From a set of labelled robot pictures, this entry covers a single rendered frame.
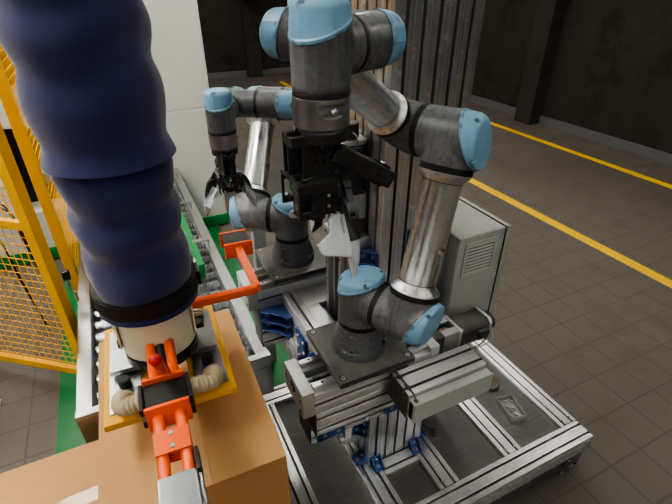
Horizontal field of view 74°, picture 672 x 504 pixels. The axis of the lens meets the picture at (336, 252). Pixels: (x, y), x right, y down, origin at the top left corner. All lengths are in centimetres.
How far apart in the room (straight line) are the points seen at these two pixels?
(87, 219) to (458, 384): 98
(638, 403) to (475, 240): 172
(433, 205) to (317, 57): 50
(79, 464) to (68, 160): 116
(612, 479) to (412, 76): 199
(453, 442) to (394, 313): 116
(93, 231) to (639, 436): 251
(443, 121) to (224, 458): 89
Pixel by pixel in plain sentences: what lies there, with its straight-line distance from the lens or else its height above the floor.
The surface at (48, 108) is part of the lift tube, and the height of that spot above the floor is 172.
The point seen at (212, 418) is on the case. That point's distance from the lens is 124.
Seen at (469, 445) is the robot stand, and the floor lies 21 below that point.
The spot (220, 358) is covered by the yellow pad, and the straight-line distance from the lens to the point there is 119.
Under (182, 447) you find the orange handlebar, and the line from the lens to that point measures 89.
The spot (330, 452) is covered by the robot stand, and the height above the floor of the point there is 21.
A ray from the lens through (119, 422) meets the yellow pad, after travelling 114.
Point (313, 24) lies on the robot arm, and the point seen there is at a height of 185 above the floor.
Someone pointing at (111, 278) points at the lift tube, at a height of 138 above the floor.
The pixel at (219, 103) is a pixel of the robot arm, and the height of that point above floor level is 162.
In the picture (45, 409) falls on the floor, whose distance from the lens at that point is 286.
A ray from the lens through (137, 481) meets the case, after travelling 119.
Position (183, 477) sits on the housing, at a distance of 86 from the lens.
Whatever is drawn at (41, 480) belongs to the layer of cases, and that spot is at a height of 54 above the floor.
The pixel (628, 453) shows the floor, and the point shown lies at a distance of 267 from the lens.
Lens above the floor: 189
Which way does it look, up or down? 31 degrees down
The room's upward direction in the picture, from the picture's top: straight up
